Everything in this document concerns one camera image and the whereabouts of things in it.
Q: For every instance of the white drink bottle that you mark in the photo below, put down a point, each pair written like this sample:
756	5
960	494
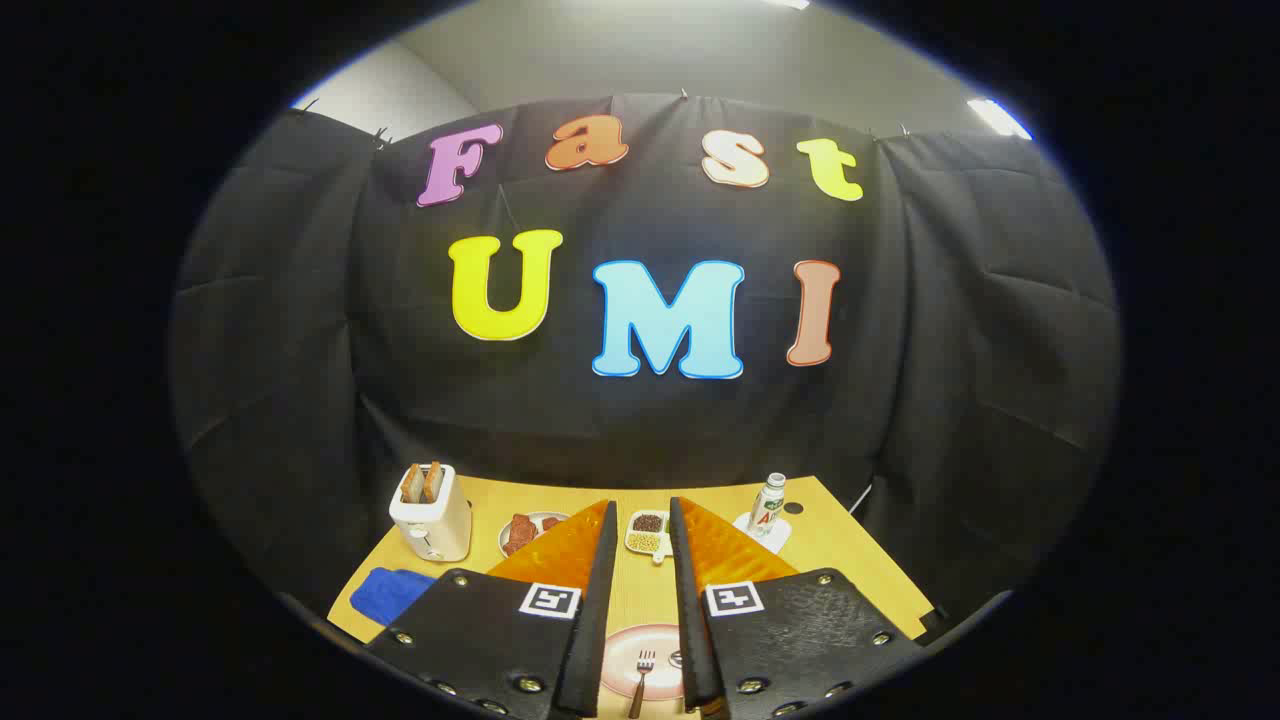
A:
768	505

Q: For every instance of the pink round plate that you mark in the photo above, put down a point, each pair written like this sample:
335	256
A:
625	655

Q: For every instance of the brown meat slice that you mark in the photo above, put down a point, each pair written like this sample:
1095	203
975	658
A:
520	532

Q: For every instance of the white oval food plate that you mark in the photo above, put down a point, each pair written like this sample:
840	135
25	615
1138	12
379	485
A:
545	520

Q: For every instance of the white square coaster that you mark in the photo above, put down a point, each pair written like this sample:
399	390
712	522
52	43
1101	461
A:
775	540

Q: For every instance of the white toaster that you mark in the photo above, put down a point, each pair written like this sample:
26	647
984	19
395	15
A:
440	528

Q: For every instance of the ceiling light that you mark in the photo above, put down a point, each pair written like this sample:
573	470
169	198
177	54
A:
790	4
995	117

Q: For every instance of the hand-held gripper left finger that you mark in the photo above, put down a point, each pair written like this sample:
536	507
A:
592	620

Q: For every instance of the black table clamp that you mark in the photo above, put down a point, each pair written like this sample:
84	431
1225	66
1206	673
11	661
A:
934	618

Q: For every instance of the blue cloth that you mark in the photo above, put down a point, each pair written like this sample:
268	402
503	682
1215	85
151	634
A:
392	594

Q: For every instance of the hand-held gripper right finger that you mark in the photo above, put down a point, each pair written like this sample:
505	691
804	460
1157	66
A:
692	620

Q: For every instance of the white divided bean dish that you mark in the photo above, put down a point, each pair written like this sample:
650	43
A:
647	532

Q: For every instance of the toast slice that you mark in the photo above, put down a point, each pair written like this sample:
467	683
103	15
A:
410	484
432	482

